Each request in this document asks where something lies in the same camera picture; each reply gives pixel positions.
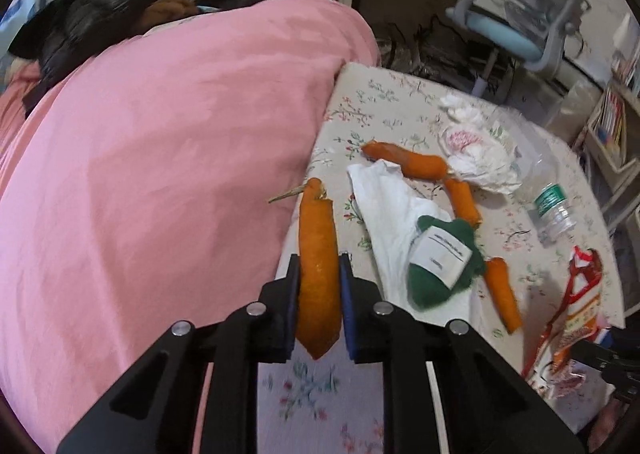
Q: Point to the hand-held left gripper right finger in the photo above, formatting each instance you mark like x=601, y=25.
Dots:
x=347, y=306

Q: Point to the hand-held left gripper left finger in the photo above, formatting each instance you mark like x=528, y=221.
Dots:
x=292, y=296

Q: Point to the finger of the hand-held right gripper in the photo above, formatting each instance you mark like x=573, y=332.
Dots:
x=590, y=354

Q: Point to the red snack wrapper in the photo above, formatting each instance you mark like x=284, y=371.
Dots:
x=575, y=329

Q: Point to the long orange carrot with stem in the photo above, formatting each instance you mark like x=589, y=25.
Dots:
x=317, y=274

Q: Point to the pink-printed tissue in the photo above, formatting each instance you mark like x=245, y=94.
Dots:
x=480, y=158

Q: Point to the white plastic bag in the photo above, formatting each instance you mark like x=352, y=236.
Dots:
x=385, y=224

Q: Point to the tapered orange carrot piece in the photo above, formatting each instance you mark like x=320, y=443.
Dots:
x=501, y=294

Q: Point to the thick orange carrot piece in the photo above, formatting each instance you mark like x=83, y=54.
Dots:
x=415, y=164

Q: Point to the short orange carrot piece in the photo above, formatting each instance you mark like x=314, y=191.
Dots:
x=464, y=201

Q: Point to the pink blanket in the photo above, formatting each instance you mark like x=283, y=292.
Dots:
x=150, y=158

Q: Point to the floral tablecloth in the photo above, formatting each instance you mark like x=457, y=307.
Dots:
x=390, y=103

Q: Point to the clear plastic wrap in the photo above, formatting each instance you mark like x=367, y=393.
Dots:
x=530, y=153

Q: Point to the small white crumpled tissue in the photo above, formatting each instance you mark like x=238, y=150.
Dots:
x=457, y=108

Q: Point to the white bookshelf with books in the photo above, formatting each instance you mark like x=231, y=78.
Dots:
x=610, y=123

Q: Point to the translucent grey plastic bag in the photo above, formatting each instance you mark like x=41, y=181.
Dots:
x=575, y=108

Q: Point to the brown cloth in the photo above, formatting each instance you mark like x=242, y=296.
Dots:
x=167, y=11

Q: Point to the blue and grey desk chair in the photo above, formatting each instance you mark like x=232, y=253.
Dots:
x=515, y=33

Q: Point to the black jacket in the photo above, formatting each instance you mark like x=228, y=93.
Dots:
x=90, y=18

